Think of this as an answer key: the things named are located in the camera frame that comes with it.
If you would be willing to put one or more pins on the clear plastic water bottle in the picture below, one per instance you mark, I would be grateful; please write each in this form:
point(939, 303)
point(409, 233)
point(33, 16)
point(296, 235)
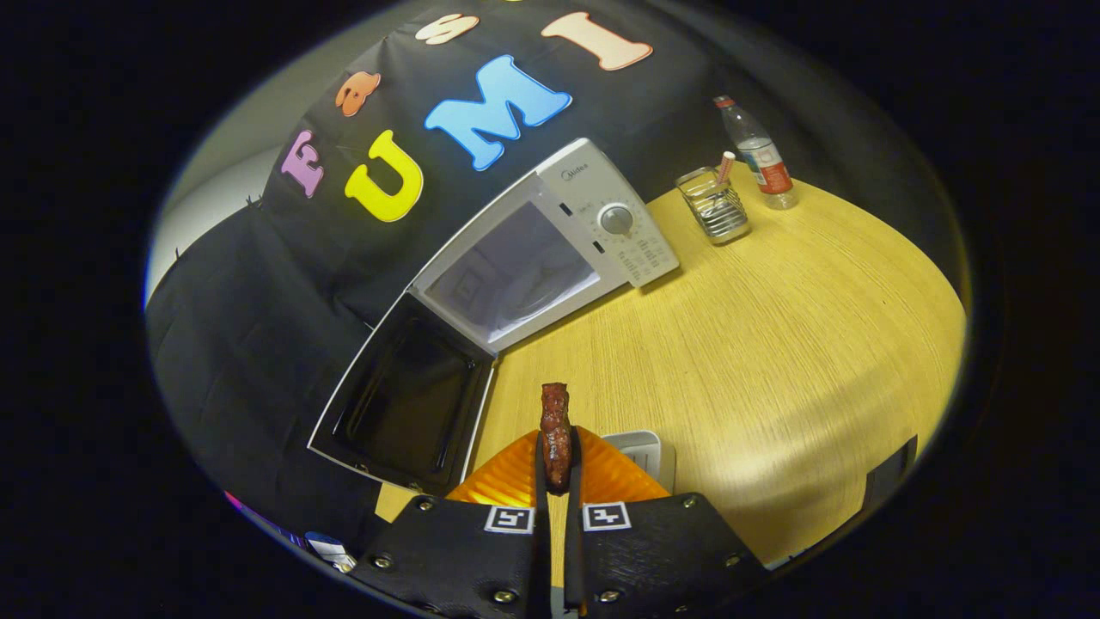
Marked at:
point(765, 163)

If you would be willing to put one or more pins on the small white ridged dish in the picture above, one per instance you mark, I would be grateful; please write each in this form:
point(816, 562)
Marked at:
point(640, 447)

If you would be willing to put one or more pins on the reddish brown meat piece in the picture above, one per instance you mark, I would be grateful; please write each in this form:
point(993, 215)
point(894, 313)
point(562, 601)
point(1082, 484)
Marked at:
point(556, 438)

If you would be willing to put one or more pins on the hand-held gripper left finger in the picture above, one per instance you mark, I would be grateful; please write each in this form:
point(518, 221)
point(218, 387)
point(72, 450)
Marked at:
point(541, 550)

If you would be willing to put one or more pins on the red white striped straw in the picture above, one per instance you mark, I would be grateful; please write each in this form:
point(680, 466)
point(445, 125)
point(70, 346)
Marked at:
point(726, 168)

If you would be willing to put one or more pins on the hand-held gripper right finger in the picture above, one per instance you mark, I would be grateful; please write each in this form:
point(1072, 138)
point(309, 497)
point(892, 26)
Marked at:
point(573, 550)

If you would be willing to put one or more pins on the white toaster oven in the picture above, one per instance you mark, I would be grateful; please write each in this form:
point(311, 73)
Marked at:
point(619, 223)

